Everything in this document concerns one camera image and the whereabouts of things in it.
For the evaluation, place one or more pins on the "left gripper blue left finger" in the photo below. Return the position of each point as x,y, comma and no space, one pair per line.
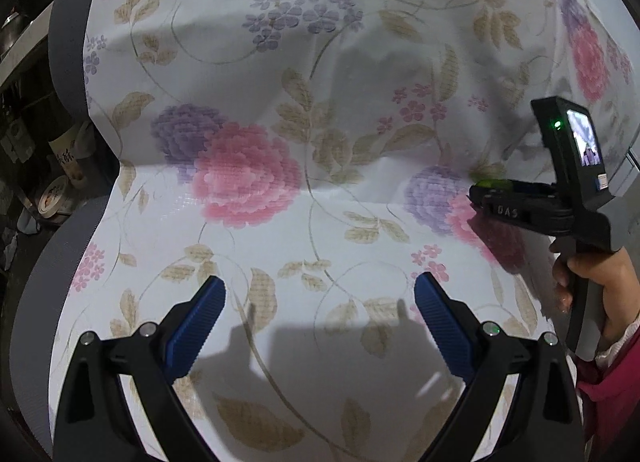
187,326

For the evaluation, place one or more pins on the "green plastic bottle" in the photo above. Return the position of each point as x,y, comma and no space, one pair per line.
488,175

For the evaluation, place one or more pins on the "white printed bowl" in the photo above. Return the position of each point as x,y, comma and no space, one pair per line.
57,199

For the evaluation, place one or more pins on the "grey chair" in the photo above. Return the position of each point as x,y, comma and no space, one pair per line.
56,254

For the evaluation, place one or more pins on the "floral tablecloth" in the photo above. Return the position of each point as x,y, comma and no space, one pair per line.
315,155

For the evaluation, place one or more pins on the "pink right sleeve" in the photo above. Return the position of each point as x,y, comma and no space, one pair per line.
609,388

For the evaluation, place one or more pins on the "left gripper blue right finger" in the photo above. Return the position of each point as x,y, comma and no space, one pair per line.
451,324

